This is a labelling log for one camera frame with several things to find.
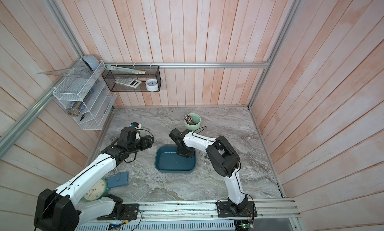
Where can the teal plastic storage tray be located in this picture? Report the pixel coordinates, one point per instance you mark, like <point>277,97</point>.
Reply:
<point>168,161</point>

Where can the white tape roll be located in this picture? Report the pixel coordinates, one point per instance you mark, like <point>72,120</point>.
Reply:
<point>152,85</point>

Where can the rolled silver brush bundle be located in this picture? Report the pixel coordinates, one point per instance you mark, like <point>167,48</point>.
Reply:
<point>75,108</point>

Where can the clear triangle ruler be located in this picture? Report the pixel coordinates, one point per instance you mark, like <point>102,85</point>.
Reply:
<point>77,72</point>

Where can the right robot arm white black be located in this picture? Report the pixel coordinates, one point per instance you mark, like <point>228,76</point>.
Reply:
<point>222,155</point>

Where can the mint green pencil cup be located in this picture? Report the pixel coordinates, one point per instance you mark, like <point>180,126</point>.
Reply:
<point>196,119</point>

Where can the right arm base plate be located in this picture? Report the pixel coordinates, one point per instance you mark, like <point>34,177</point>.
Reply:
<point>228,209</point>

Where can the clear green ruler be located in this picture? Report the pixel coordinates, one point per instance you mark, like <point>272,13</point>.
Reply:
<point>122,70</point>

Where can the light blue round speaker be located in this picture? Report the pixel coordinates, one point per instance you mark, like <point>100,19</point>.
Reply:
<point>91,61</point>

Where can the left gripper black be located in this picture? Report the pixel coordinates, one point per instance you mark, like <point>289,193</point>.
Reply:
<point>146,142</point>

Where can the aluminium front rail frame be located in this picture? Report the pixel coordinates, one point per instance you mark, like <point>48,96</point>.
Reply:
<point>202,215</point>

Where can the pencils bundle in cup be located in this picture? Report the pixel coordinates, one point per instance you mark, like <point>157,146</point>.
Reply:
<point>189,120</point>

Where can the black wire mesh basket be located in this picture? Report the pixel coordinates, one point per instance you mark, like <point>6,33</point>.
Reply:
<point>152,72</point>

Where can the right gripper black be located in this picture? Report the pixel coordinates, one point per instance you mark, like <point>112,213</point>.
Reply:
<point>188,155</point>

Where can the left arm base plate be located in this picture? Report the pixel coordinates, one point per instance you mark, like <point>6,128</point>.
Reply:
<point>126,212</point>

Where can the green alarm clock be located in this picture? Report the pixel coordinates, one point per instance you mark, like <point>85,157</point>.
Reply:
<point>97,191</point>

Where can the white wire mesh shelf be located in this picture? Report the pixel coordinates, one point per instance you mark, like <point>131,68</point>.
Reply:
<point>93,92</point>

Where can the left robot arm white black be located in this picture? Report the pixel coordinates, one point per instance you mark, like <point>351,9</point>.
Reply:
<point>60,209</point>

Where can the white calculator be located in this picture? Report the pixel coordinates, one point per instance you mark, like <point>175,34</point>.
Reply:
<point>132,83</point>

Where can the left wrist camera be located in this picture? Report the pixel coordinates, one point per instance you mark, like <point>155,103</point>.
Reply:
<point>130,134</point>

